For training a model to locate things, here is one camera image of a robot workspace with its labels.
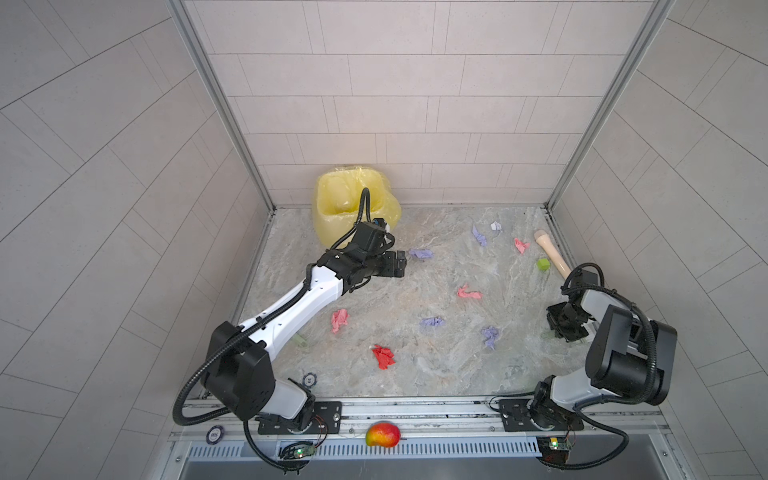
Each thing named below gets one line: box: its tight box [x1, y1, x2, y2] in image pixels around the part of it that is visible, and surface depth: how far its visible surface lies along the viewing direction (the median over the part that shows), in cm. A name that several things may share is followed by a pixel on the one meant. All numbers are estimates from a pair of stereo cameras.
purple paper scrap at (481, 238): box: [472, 226, 488, 247], surface depth 108 cm
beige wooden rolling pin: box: [534, 230, 572, 279], surface depth 104 cm
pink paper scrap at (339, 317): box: [332, 308, 350, 334], surface depth 88 cm
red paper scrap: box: [372, 344, 396, 370], surface depth 81 cm
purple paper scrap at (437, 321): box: [420, 316, 445, 327], surface depth 88 cm
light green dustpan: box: [290, 333, 309, 350], surface depth 82 cm
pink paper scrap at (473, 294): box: [457, 283, 483, 299], surface depth 93 cm
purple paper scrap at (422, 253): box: [409, 249, 434, 258], surface depth 104 cm
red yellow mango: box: [365, 422, 401, 448], surface depth 68 cm
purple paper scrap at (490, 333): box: [481, 326, 499, 350], surface depth 85 cm
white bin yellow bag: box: [312, 166, 402, 249], surface depth 94 cm
